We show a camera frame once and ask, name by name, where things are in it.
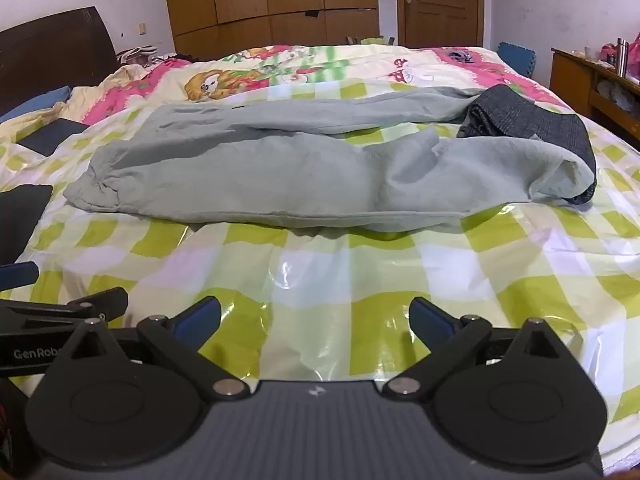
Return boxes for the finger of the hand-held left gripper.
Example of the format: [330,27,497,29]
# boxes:
[0,287,128,333]
[0,261,40,292]

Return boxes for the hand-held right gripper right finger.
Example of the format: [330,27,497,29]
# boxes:
[382,297,563,398]

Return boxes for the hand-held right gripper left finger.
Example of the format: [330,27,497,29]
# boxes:
[64,296,249,401]

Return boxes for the light grey pants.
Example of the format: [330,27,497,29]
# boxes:
[64,86,598,233]

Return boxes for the dark grey folded pants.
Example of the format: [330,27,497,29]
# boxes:
[456,84,598,206]

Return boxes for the black cloth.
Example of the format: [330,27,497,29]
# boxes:
[0,184,53,267]

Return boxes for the dark cloth on bed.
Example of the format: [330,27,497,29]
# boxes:
[14,119,91,155]

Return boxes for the blue pillow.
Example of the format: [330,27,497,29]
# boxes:
[0,85,73,122]

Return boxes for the dark wooden headboard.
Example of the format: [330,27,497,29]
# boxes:
[0,6,118,117]

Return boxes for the cartoon print bed sheet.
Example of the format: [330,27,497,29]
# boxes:
[0,44,566,126]

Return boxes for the pile of clothes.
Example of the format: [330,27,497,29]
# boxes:
[116,45,161,67]

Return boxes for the blue foam mat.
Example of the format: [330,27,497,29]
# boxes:
[497,41,536,80]

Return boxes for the wooden desk shelf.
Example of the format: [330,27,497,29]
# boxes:
[549,47,640,151]

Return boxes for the wooden door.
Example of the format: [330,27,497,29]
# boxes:
[395,0,485,47]

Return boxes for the pink bag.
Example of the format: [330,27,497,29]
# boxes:
[600,32,640,68]

